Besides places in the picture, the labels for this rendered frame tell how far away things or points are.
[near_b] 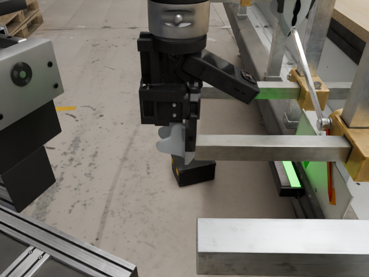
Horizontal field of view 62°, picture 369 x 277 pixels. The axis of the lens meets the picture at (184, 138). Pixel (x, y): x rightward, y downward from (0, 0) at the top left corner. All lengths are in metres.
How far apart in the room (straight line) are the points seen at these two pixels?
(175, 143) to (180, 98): 0.09
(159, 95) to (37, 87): 0.20
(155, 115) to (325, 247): 0.27
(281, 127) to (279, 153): 0.34
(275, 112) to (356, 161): 0.41
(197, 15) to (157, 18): 0.04
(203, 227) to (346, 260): 0.10
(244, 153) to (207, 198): 1.09
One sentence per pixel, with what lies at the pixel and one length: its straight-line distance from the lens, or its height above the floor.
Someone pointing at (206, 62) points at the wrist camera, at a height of 1.00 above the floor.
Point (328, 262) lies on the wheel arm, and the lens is 0.26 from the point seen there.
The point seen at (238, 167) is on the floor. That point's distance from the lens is 1.76.
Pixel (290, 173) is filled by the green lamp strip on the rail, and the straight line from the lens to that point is 0.70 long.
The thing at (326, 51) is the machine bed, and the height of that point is 0.76.
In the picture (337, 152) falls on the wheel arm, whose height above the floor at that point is 0.85.
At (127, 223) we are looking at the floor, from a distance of 1.49.
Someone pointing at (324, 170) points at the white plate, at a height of 0.77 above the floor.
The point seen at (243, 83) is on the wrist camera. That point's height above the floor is 0.97.
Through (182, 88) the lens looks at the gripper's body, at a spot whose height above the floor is 0.96.
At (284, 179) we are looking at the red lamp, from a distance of 0.68.
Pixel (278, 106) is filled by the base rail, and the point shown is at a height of 0.70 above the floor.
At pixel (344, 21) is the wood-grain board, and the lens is 1.10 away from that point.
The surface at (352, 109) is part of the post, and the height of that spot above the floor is 0.90.
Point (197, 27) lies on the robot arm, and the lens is 0.38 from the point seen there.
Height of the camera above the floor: 1.15
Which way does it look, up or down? 36 degrees down
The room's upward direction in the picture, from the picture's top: straight up
